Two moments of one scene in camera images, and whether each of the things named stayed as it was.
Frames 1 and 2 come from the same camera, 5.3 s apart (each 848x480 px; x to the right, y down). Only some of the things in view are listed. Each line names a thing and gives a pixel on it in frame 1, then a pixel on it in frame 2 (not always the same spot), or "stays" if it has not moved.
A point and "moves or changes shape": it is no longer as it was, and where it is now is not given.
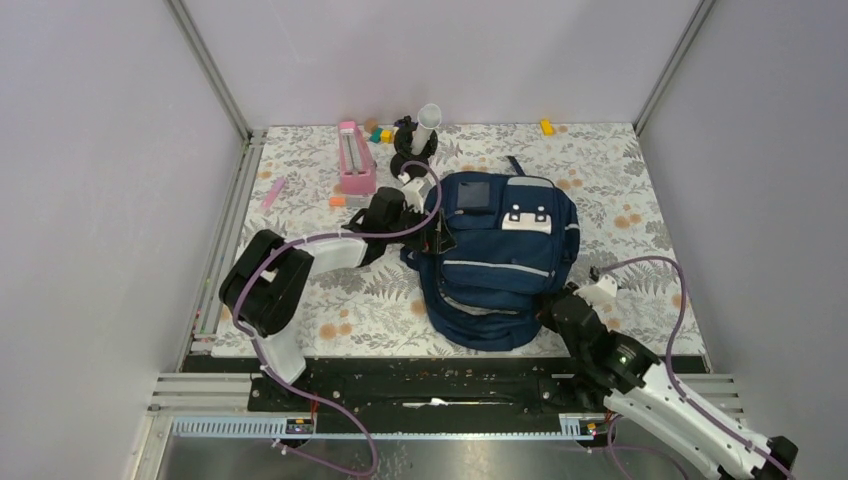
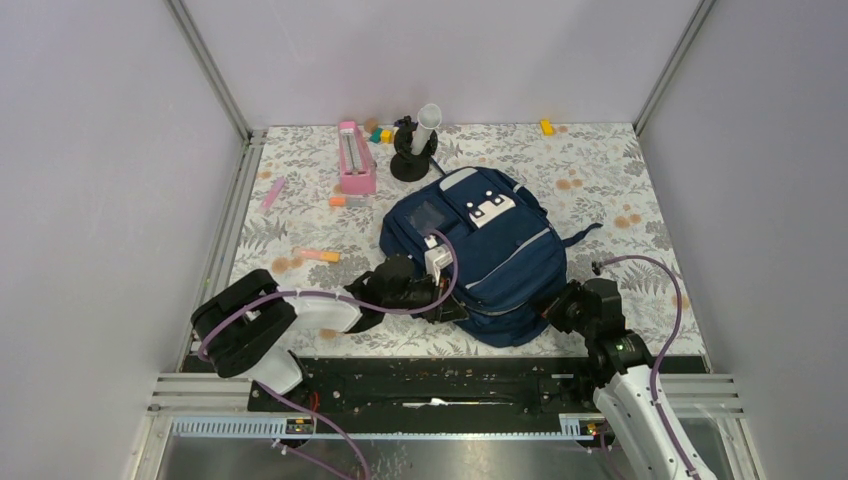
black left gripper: x=436 y=241 → x=448 y=310
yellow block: x=547 y=127 stays
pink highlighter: x=273 y=194 stays
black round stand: x=404 y=162 stays
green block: x=375 y=137 stays
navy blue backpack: x=516 y=241 moves or changes shape
